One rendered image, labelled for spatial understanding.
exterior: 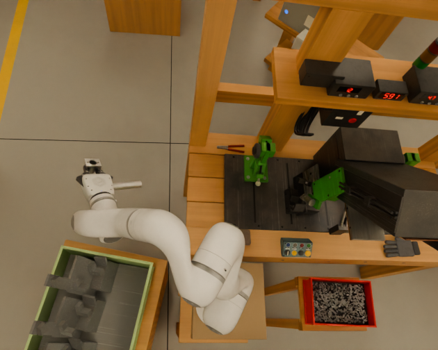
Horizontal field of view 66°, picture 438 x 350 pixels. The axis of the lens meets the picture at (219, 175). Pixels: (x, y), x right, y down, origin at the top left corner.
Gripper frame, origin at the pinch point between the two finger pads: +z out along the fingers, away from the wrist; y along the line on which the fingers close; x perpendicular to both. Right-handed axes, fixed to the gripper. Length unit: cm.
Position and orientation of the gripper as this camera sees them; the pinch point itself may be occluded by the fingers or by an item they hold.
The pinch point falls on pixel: (92, 168)
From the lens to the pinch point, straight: 136.0
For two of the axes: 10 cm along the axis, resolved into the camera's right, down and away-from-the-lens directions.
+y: -8.0, 0.1, -6.0
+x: -4.3, 7.0, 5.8
